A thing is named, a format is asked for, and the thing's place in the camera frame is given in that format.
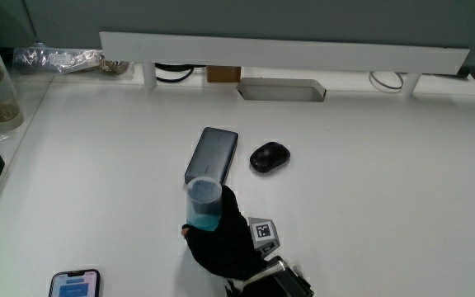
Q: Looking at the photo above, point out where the black computer mouse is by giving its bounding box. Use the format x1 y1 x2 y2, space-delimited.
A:
248 140 292 174

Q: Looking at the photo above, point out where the white desk shelf riser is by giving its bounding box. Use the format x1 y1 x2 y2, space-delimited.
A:
98 31 471 97

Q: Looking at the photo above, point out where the clear cup with blue liquid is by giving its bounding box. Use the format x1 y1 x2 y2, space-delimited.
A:
185 176 224 233

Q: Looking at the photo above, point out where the brown wooden box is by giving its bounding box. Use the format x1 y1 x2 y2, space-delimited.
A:
205 65 242 84

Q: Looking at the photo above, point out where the clear plastic bag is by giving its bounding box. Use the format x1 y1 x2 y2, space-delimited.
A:
12 45 132 77

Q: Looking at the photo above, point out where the person's right hand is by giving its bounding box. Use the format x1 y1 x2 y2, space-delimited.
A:
181 185 282 281

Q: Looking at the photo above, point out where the black cable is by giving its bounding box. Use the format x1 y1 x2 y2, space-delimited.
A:
154 62 206 84

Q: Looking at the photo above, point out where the black smartphone with lit screen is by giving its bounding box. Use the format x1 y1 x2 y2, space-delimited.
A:
48 268 101 297

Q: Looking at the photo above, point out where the dark grey power bank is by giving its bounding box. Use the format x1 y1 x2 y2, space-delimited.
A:
184 126 240 187

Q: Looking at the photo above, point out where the grey coiled cable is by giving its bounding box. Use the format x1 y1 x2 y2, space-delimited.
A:
369 70 405 93

